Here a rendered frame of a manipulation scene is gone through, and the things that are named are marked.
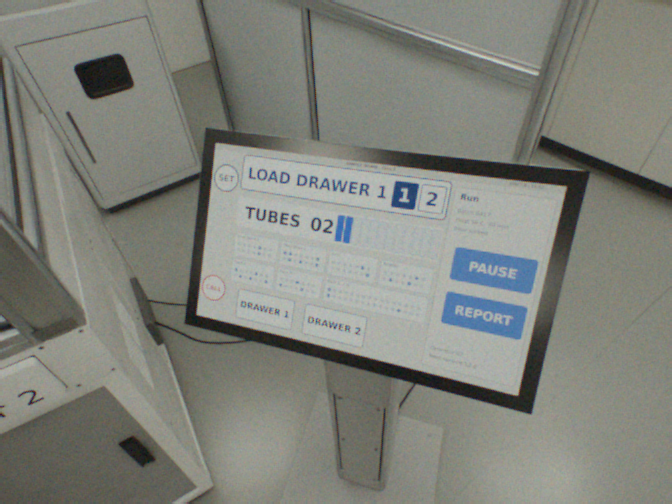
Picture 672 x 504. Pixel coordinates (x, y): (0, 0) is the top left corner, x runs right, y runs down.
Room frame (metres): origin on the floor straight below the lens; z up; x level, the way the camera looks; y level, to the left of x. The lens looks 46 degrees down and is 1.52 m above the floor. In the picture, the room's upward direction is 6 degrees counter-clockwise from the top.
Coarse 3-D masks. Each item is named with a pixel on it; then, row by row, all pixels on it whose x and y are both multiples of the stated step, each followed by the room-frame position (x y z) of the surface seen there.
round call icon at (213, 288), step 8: (208, 272) 0.46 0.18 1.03; (208, 280) 0.45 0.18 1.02; (216, 280) 0.45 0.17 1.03; (224, 280) 0.44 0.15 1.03; (208, 288) 0.44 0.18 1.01; (216, 288) 0.44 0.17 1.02; (224, 288) 0.44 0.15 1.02; (200, 296) 0.44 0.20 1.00; (208, 296) 0.43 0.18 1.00; (216, 296) 0.43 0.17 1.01; (224, 296) 0.43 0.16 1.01; (224, 304) 0.42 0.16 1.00
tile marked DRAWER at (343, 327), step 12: (312, 312) 0.38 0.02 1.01; (324, 312) 0.37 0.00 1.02; (336, 312) 0.37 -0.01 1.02; (348, 312) 0.36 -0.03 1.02; (312, 324) 0.37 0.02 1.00; (324, 324) 0.36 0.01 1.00; (336, 324) 0.36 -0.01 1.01; (348, 324) 0.35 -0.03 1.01; (360, 324) 0.35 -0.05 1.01; (312, 336) 0.35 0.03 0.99; (324, 336) 0.35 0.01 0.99; (336, 336) 0.35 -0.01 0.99; (348, 336) 0.34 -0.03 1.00; (360, 336) 0.34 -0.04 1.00; (360, 348) 0.33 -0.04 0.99
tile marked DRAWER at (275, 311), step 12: (240, 288) 0.43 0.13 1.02; (240, 300) 0.42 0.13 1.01; (252, 300) 0.41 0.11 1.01; (264, 300) 0.41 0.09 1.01; (276, 300) 0.40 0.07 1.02; (288, 300) 0.40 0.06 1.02; (240, 312) 0.40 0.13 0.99; (252, 312) 0.40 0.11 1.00; (264, 312) 0.40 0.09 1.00; (276, 312) 0.39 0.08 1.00; (288, 312) 0.39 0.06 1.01; (264, 324) 0.38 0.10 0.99; (276, 324) 0.38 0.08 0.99; (288, 324) 0.37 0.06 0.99
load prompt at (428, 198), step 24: (264, 168) 0.53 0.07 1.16; (288, 168) 0.52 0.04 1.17; (312, 168) 0.51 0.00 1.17; (336, 168) 0.50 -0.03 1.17; (264, 192) 0.51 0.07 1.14; (288, 192) 0.50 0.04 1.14; (312, 192) 0.49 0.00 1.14; (336, 192) 0.48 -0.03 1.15; (360, 192) 0.47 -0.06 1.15; (384, 192) 0.46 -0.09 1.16; (408, 192) 0.45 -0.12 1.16; (432, 192) 0.44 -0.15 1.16; (432, 216) 0.42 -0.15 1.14
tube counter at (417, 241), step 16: (320, 224) 0.46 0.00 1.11; (336, 224) 0.45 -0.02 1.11; (352, 224) 0.44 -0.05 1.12; (368, 224) 0.44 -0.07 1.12; (384, 224) 0.43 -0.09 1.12; (400, 224) 0.43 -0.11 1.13; (416, 224) 0.42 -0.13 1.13; (320, 240) 0.44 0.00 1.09; (336, 240) 0.44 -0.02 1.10; (352, 240) 0.43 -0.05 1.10; (368, 240) 0.42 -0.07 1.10; (384, 240) 0.42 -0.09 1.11; (400, 240) 0.41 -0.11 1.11; (416, 240) 0.41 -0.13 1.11; (432, 240) 0.40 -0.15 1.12; (416, 256) 0.39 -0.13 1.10; (432, 256) 0.39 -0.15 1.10
